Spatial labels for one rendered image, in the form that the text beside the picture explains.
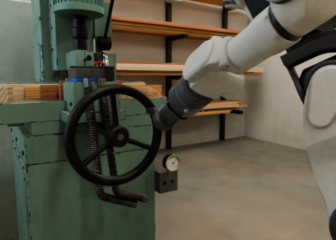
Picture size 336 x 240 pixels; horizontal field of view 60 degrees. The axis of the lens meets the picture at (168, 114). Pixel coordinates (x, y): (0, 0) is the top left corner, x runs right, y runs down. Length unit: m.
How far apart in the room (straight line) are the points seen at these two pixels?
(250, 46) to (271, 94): 4.14
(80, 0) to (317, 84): 0.77
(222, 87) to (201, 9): 3.82
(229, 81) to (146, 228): 0.75
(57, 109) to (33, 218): 0.34
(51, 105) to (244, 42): 0.64
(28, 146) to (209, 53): 0.63
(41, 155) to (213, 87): 0.58
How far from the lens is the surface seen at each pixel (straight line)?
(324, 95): 0.75
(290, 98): 4.45
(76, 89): 0.87
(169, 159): 1.07
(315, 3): 0.46
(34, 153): 0.97
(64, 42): 1.22
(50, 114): 0.96
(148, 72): 3.25
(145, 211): 1.17
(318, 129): 0.76
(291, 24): 0.46
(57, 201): 1.03
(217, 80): 0.61
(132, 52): 3.74
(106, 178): 0.85
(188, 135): 4.26
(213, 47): 0.56
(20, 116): 0.95
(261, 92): 4.75
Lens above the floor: 0.97
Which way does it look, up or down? 7 degrees down
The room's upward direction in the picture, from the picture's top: straight up
